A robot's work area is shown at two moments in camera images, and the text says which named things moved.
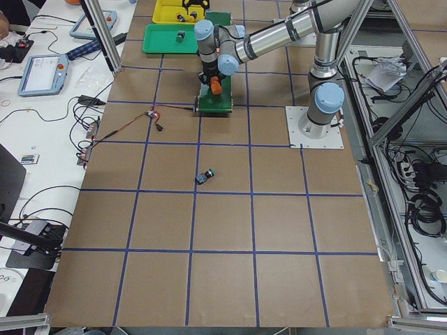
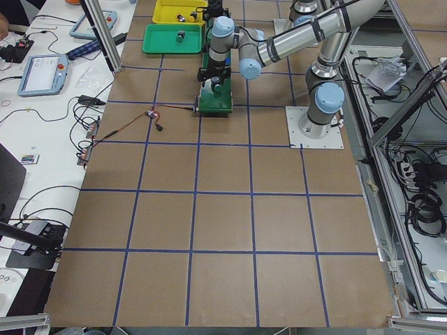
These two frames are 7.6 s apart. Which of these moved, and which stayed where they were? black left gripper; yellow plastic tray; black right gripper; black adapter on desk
Moved: black right gripper
Stayed: black adapter on desk; yellow plastic tray; black left gripper
